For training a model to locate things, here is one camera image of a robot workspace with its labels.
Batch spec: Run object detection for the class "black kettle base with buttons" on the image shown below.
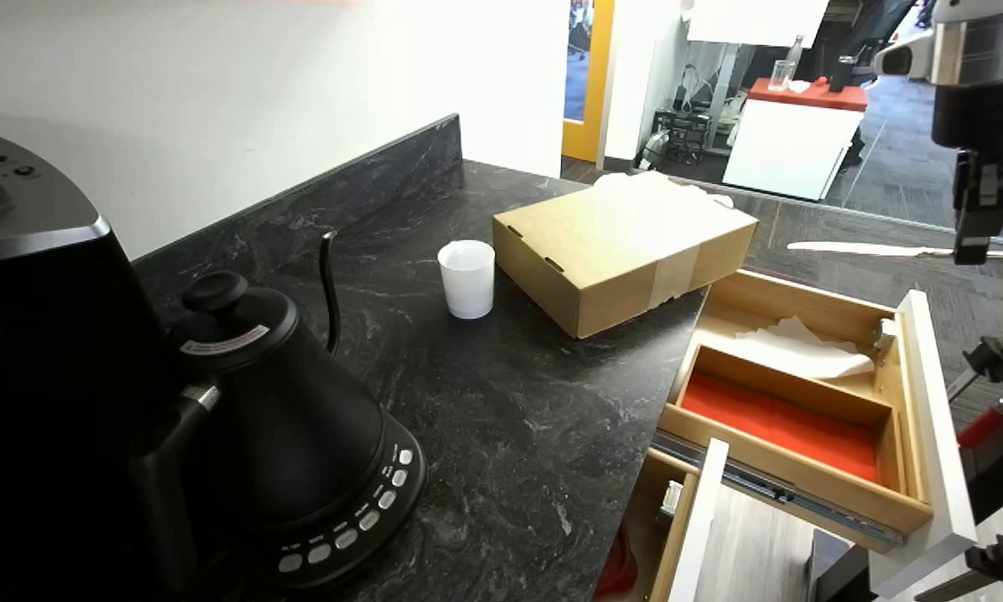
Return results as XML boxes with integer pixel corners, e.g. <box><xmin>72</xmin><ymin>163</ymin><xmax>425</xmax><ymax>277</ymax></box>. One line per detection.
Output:
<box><xmin>257</xmin><ymin>413</ymin><xmax>428</xmax><ymax>594</ymax></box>

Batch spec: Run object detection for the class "crumpled white paper sheet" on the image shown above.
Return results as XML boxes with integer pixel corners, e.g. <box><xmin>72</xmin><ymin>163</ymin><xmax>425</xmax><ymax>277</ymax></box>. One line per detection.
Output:
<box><xmin>721</xmin><ymin>315</ymin><xmax>880</xmax><ymax>389</ymax></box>

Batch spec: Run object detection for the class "wooden drawer with white front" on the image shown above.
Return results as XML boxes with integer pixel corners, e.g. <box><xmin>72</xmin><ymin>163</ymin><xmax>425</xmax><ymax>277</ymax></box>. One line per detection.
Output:
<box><xmin>656</xmin><ymin>267</ymin><xmax>984</xmax><ymax>602</ymax></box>

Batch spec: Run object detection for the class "clear bottle on cabinet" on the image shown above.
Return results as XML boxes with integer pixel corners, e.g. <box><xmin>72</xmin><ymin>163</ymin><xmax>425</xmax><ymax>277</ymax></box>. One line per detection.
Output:
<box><xmin>764</xmin><ymin>33</ymin><xmax>805</xmax><ymax>95</ymax></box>

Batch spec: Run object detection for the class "white paper towel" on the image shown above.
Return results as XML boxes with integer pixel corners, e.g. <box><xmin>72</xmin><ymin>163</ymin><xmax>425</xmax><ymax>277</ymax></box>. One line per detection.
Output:
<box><xmin>593</xmin><ymin>166</ymin><xmax>741</xmax><ymax>267</ymax></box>

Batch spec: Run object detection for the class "white plastic cup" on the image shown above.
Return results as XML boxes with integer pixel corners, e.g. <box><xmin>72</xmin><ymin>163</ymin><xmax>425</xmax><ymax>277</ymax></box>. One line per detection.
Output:
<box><xmin>433</xmin><ymin>237</ymin><xmax>498</xmax><ymax>324</ymax></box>

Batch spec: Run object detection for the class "black coffee machine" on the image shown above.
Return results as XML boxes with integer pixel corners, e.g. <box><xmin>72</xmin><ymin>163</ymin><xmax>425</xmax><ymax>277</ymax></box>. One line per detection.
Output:
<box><xmin>0</xmin><ymin>123</ymin><xmax>197</xmax><ymax>602</ymax></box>

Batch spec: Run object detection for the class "silver table knife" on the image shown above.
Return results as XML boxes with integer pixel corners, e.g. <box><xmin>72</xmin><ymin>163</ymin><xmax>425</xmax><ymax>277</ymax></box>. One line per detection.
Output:
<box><xmin>785</xmin><ymin>237</ymin><xmax>1003</xmax><ymax>267</ymax></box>

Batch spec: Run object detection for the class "white cabinet with red top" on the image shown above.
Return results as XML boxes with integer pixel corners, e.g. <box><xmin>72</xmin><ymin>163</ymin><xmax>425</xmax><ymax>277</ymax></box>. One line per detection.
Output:
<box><xmin>721</xmin><ymin>77</ymin><xmax>872</xmax><ymax>205</ymax></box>

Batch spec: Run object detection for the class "low drawer with white front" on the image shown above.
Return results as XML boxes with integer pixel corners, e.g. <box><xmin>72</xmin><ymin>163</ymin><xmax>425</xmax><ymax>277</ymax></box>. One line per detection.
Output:
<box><xmin>593</xmin><ymin>434</ymin><xmax>819</xmax><ymax>602</ymax></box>

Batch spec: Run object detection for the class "white board panel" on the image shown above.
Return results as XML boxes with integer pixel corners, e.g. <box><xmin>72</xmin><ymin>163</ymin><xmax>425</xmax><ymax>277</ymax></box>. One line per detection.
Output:
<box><xmin>682</xmin><ymin>0</ymin><xmax>832</xmax><ymax>51</ymax></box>

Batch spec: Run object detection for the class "black gooseneck kettle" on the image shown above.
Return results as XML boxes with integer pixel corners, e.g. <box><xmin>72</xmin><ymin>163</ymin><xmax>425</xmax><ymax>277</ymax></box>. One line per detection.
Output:
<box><xmin>129</xmin><ymin>231</ymin><xmax>392</xmax><ymax>599</ymax></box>

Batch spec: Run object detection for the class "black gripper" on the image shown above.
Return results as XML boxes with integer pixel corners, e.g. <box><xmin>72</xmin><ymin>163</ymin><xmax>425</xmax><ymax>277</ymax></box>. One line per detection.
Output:
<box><xmin>930</xmin><ymin>77</ymin><xmax>1003</xmax><ymax>267</ymax></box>

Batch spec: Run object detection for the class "red object in low drawer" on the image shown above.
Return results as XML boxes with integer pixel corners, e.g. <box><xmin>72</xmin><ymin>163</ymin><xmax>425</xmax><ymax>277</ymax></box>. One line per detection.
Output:
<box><xmin>593</xmin><ymin>531</ymin><xmax>643</xmax><ymax>602</ymax></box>

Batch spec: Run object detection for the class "yellow door frame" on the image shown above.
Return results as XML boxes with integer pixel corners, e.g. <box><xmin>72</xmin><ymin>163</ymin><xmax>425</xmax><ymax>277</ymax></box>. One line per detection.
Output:
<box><xmin>559</xmin><ymin>0</ymin><xmax>622</xmax><ymax>172</ymax></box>

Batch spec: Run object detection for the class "brown cardboard box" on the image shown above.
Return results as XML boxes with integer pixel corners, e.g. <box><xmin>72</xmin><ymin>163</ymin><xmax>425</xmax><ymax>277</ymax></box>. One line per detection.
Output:
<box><xmin>490</xmin><ymin>179</ymin><xmax>761</xmax><ymax>344</ymax></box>

